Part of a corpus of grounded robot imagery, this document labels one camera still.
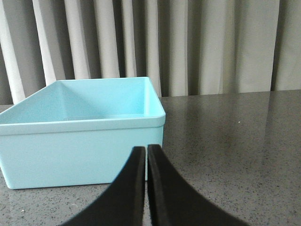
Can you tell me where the light blue plastic box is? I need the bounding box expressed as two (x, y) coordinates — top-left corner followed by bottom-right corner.
(0, 77), (166, 189)

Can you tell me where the grey pleated curtain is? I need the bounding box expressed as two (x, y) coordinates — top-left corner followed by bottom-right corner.
(0, 0), (301, 105)

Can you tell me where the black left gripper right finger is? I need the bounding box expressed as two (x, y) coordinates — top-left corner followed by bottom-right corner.
(148, 145), (246, 226)

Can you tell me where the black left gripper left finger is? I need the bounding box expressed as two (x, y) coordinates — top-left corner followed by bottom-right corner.
(63, 146), (145, 226)

